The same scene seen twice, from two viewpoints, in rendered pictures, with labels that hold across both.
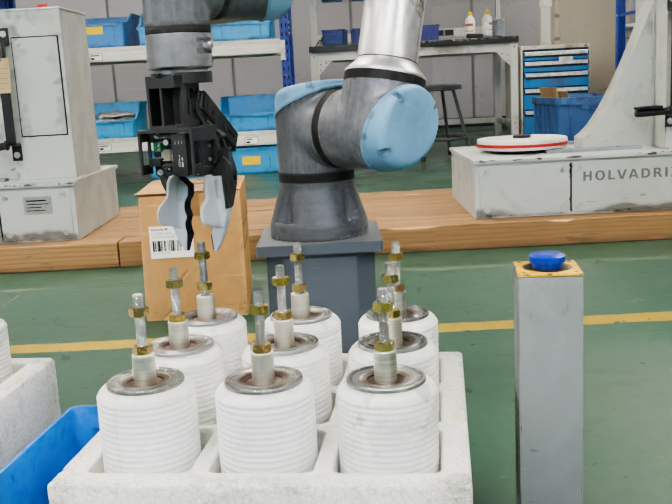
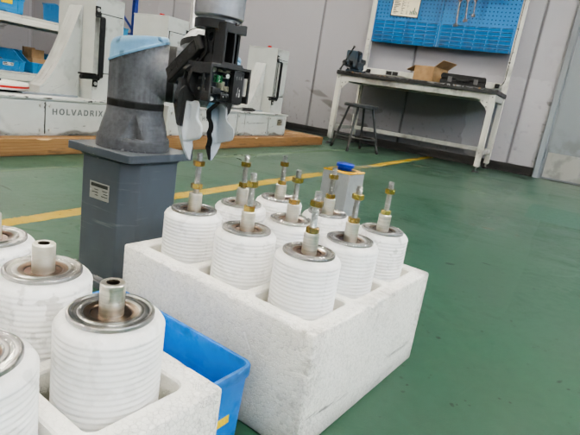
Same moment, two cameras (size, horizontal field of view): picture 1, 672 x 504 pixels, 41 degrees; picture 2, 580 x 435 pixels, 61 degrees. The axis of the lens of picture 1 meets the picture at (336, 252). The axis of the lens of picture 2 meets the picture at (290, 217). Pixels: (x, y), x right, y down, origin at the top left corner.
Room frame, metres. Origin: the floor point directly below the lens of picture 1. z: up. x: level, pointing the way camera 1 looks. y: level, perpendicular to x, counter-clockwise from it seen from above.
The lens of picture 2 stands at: (0.56, 0.80, 0.46)
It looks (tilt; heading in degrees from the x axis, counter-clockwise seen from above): 14 degrees down; 297
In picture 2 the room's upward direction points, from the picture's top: 9 degrees clockwise
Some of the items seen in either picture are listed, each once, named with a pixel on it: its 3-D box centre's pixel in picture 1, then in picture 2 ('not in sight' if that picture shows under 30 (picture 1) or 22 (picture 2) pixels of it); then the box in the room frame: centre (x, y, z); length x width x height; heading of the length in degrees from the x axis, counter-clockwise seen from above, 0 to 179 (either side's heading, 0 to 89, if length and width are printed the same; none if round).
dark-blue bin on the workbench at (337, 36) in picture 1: (335, 38); not in sight; (6.34, -0.07, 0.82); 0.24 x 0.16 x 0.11; 171
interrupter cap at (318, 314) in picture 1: (301, 316); (241, 203); (1.06, 0.05, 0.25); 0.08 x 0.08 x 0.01
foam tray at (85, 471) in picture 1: (293, 482); (278, 305); (0.94, 0.06, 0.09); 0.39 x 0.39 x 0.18; 83
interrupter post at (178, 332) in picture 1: (178, 335); (247, 221); (0.95, 0.18, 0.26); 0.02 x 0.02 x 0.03
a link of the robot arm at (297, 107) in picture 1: (316, 125); (141, 67); (1.36, 0.02, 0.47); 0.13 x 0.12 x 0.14; 42
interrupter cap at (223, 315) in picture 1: (207, 318); (193, 210); (1.07, 0.16, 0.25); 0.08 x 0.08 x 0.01
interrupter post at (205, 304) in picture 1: (206, 307); (194, 202); (1.07, 0.16, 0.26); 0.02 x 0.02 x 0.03
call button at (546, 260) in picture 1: (546, 262); (344, 167); (0.98, -0.24, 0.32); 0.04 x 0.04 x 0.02
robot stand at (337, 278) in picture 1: (325, 326); (128, 212); (1.37, 0.02, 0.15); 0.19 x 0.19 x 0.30; 0
